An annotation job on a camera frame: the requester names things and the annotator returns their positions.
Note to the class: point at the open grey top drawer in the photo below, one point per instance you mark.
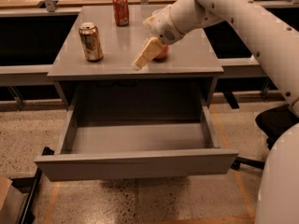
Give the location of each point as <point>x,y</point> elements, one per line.
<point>132,134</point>

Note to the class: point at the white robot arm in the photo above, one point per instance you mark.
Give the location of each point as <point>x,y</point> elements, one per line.
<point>275,46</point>

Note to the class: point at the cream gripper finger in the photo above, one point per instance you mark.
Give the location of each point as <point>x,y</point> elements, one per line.
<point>151,49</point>

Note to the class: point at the red apple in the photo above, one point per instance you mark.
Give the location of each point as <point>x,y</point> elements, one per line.
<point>163,54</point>

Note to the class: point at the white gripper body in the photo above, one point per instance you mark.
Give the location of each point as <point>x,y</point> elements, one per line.
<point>163,24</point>

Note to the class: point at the red soda can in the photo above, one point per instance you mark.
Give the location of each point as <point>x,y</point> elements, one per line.
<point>121,12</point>

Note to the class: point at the grey cabinet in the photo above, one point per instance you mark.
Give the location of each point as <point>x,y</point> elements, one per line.
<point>190,57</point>

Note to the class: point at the grey railing beam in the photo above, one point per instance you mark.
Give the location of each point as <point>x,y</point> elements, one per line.
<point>25,75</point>

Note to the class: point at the black office chair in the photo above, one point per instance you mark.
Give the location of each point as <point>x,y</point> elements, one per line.
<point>273,122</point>

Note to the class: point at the black floor stand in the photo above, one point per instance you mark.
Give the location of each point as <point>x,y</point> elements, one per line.
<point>27,186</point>

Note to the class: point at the gold orange soda can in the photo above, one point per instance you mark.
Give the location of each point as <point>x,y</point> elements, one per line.
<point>90,41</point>

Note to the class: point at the cardboard box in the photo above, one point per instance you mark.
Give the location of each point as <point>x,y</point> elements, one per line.
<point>10,202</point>

